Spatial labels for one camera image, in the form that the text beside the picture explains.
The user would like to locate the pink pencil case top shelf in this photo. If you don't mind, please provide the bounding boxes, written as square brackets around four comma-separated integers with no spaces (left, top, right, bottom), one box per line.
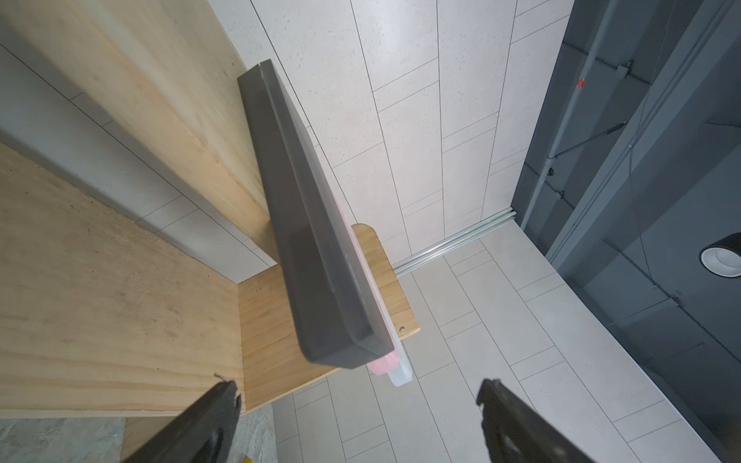
[341,215,401,375]

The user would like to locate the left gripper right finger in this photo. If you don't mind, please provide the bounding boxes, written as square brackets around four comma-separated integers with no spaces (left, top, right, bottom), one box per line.
[476,379,594,463]

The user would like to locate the black ceiling spotlight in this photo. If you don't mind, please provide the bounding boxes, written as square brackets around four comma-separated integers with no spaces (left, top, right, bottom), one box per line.
[700,233,741,279]

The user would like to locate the black pencil case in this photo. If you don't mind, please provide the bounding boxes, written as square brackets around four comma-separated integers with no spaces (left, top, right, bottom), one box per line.
[237,60,394,368]

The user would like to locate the clear white pencil case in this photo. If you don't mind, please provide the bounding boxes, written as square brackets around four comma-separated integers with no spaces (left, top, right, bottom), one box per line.
[384,324,413,387]

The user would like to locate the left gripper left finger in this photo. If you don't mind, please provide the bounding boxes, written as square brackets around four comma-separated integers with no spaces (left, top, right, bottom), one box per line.
[127,380,242,462]

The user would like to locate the wooden two-tier shelf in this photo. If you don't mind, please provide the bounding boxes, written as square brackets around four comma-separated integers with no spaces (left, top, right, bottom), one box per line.
[1,1,419,421]

